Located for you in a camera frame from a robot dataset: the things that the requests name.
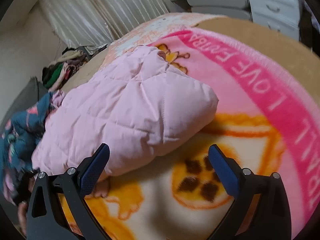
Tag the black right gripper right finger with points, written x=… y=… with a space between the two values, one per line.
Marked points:
x=260 y=209

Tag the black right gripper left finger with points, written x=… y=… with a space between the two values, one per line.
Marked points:
x=45 y=217

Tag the pink quilted padded jacket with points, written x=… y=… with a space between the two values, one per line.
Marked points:
x=139 y=105

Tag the pile of folded clothes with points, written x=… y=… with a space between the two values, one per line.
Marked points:
x=61 y=70

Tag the navy floral duvet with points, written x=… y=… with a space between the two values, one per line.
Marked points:
x=19 y=139

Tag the grey headboard cushion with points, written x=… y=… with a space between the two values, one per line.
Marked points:
x=28 y=96

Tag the pink cartoon fleece blanket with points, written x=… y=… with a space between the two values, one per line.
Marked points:
x=265 y=120

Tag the peach patterned pillow towel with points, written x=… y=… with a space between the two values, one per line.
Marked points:
x=149 y=32

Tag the white pleated curtain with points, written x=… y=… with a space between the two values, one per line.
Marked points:
x=93 y=23

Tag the white drawer cabinet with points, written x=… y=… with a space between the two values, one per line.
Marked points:
x=282 y=16

